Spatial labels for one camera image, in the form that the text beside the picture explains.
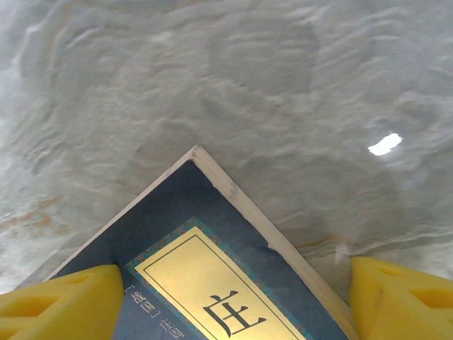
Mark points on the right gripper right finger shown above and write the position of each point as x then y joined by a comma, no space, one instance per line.
400,304

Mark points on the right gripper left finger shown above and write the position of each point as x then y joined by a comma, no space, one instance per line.
63,308

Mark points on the dark blue book two-character label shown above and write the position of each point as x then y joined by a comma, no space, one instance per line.
198,219

